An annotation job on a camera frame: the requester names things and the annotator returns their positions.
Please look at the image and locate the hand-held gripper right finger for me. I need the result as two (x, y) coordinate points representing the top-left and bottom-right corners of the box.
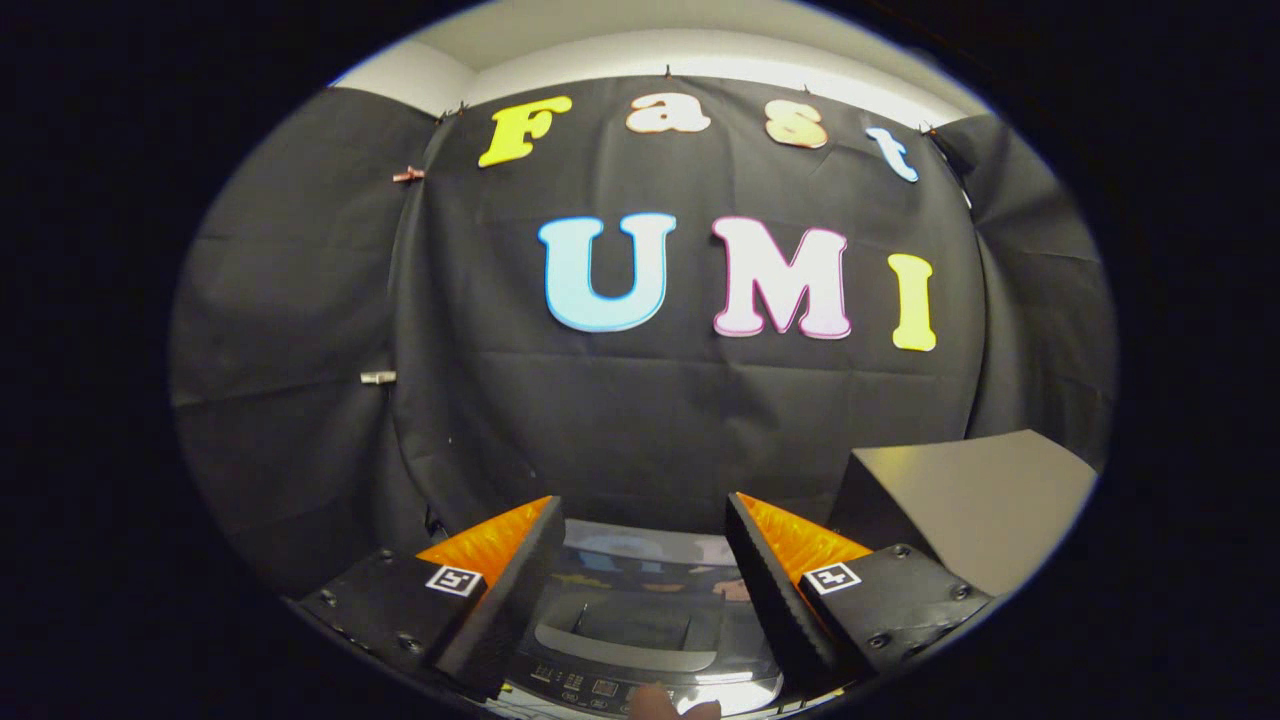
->
(725, 491), (995, 693)

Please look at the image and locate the dark top-load washing machine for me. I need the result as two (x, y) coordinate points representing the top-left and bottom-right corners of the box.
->
(495, 517), (796, 718)

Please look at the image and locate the black backdrop cloth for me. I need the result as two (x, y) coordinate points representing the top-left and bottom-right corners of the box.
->
(170, 75), (1119, 601)

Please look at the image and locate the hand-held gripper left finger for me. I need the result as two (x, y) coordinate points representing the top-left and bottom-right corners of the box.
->
(296, 494), (567, 703)

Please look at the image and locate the grey cabinet box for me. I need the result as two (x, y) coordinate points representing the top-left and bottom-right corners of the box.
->
(826, 430), (1100, 601)

